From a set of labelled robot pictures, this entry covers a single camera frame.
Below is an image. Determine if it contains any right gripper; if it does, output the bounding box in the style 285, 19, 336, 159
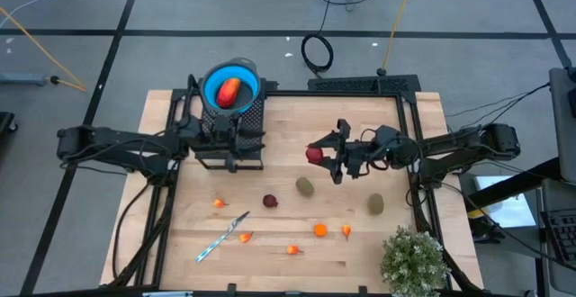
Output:
307, 118, 377, 185

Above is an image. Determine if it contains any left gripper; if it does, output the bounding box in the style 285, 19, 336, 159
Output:
197, 115, 266, 173

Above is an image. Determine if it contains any dark red apple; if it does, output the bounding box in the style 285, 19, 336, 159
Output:
305, 147, 325, 165

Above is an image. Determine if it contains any brown-green kiwi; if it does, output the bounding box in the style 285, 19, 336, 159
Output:
367, 193, 385, 216
295, 176, 316, 198

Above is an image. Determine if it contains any red-orange mango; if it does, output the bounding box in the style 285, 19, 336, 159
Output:
216, 76, 242, 110

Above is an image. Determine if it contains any blue collapsible bowl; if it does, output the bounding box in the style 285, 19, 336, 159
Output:
199, 57, 263, 117

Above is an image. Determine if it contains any black perforated metal shelf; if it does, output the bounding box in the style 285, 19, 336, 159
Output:
193, 90, 267, 172

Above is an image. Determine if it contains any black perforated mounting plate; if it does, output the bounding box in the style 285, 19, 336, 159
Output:
307, 74, 423, 94

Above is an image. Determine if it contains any potted green plant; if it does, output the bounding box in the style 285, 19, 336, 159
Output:
379, 224, 452, 297

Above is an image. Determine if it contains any white panel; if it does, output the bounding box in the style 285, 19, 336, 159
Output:
473, 175, 538, 230

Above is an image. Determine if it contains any black desk bar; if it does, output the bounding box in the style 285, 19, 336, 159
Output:
465, 156, 564, 208

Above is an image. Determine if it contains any grey floor bar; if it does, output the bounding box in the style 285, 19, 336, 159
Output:
0, 72, 49, 87

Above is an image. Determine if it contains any grey monitor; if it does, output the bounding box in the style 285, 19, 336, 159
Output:
547, 66, 576, 185

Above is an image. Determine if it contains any black floor object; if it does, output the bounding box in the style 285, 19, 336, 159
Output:
0, 111, 20, 135

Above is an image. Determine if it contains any black keyboard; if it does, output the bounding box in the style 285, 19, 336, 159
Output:
540, 207, 576, 265

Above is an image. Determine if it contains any grey desk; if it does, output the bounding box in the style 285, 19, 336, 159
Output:
537, 177, 576, 296

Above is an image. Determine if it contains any black metal table frame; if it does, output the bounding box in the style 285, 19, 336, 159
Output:
106, 87, 486, 297

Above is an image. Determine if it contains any blue-handled knife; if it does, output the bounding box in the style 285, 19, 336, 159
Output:
194, 211, 251, 264

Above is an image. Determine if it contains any black hanging cable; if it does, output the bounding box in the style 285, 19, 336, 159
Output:
300, 0, 338, 77

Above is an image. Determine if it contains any yellow hanging cord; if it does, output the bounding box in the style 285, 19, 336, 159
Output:
376, 0, 419, 77

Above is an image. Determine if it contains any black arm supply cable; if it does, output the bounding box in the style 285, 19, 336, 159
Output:
111, 179, 157, 287

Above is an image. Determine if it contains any grey camera bracket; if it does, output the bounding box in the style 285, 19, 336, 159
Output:
142, 290, 194, 297

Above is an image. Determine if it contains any yellow floor cable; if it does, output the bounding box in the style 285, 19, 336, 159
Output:
0, 6, 88, 94

